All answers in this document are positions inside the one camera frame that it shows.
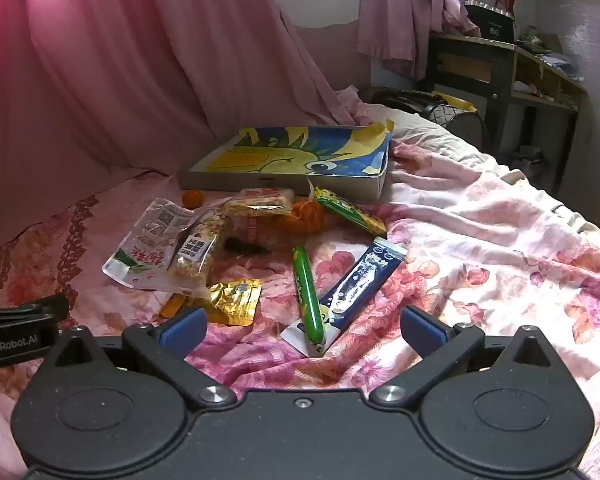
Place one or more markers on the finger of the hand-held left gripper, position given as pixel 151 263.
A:
pixel 30 310

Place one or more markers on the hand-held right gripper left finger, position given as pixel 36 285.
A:
pixel 182 331

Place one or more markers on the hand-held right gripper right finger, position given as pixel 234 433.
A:
pixel 420 331

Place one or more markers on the gold foil snack packet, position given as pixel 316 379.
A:
pixel 235 301

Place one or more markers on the rice cracker packet white label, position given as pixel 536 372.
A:
pixel 195 255

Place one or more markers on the dark blue sachet packet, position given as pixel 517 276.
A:
pixel 365 275

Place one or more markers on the clear white snack packet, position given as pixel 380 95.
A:
pixel 147 240

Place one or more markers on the dark seaweed snack packet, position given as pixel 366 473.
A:
pixel 250 244

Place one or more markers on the green sausage stick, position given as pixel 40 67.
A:
pixel 307 300

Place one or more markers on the green yellow snack stick packet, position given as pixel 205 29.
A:
pixel 345 210

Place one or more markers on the red rice cracker pack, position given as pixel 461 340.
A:
pixel 260 200

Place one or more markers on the blue yellow printed cardboard box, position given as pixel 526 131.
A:
pixel 280 160

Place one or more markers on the small orange packet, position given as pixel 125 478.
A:
pixel 172 306

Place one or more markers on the pink floral blanket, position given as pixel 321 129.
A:
pixel 480 240

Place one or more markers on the small orange tangerine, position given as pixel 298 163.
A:
pixel 192 198

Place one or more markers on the beige pillow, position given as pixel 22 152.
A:
pixel 430 132

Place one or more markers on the pink curtain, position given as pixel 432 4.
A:
pixel 130 60

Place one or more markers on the dark wooden desk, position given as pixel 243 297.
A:
pixel 500 65

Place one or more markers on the pile of desk clutter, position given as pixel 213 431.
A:
pixel 545 47

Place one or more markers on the black box with serrated edge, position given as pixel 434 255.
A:
pixel 490 22

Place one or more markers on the pink hanging cloth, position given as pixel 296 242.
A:
pixel 405 10

